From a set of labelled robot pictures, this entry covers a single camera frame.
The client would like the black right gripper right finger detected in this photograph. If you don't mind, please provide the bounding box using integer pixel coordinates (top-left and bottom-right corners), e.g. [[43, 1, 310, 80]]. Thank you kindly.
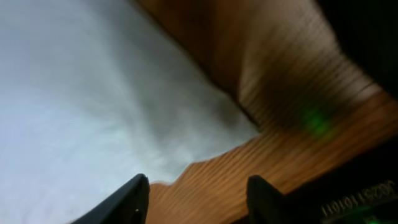
[[246, 175, 296, 224]]

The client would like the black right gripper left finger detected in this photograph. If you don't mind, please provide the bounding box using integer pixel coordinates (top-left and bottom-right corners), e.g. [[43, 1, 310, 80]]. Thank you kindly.
[[72, 174, 150, 224]]

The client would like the light blue printed t-shirt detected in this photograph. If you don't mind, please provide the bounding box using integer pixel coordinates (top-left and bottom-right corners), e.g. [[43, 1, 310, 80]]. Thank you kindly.
[[1, 0, 257, 223]]

